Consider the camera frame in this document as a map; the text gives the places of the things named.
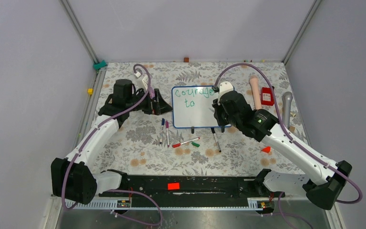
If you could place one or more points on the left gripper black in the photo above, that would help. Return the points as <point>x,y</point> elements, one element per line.
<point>159,105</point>

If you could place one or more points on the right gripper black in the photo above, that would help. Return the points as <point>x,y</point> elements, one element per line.
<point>218,108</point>

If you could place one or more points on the blue framed whiteboard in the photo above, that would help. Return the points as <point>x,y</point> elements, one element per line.
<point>192,106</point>

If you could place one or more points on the green marker cap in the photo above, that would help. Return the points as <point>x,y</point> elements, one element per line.
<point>195,144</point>

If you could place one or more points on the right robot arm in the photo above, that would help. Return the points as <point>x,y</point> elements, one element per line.
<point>325,178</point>

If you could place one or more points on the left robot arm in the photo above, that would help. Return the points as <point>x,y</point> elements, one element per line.
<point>72,177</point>

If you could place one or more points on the blue whiteboard marker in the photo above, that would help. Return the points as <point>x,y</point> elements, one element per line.
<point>161,134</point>

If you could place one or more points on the purple whiteboard marker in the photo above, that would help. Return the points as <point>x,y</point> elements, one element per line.
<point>167,133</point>

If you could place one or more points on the black whiteboard marker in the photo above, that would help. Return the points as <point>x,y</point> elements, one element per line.
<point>216,139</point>

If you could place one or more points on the red whiteboard marker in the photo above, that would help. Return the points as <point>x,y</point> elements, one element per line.
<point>185,142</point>

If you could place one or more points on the pink toy microphone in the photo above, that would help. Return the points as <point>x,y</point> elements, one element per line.
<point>254,83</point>

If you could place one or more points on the red box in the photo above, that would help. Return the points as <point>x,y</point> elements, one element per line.
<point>267,97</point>

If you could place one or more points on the floral table mat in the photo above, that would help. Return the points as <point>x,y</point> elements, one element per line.
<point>135,148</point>

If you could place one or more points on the red triangular block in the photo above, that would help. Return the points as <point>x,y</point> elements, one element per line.
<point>266,149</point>

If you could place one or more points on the silver toy microphone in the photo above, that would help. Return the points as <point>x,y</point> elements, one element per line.
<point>287,101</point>

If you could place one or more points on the yellow cube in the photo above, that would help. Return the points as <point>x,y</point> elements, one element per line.
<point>90,91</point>

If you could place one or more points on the teal corner block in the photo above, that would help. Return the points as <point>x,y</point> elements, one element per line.
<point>100,65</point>

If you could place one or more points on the red tape label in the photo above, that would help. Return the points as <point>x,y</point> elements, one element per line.
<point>173,186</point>

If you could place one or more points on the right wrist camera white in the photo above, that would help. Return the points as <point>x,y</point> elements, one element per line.
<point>225,87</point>

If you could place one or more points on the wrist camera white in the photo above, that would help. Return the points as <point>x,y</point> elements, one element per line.
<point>142,80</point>
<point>225,87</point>

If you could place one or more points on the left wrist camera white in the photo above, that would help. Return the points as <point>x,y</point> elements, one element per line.
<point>142,80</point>

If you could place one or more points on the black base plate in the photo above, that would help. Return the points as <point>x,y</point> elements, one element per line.
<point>219,192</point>

